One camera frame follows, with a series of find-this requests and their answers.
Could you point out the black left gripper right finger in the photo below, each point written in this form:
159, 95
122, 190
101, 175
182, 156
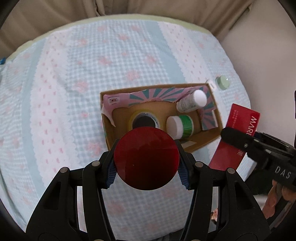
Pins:
239, 214

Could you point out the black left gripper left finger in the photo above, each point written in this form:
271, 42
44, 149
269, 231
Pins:
72, 207

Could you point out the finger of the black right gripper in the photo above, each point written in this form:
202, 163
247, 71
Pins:
235, 140

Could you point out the red cardboard box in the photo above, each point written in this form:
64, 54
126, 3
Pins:
241, 126

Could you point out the white medicine bottle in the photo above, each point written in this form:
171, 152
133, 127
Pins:
192, 102

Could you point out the pale green round jar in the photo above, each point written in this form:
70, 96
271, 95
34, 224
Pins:
223, 82

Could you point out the white green thread spool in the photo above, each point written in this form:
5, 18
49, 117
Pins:
179, 127

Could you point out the yellow packing tape roll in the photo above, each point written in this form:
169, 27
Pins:
142, 118

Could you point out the red round tape roll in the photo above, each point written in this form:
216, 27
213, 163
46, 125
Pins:
146, 158

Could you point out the white earbuds case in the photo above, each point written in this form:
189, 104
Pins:
212, 85

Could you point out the person's right hand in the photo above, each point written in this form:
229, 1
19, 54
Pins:
272, 199

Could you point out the cardboard box with pink lining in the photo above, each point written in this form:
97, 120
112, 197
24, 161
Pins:
119, 108

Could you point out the blue checkered bed sheet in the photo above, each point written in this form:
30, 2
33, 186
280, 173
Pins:
50, 105

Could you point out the pale green mattress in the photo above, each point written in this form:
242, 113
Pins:
184, 24

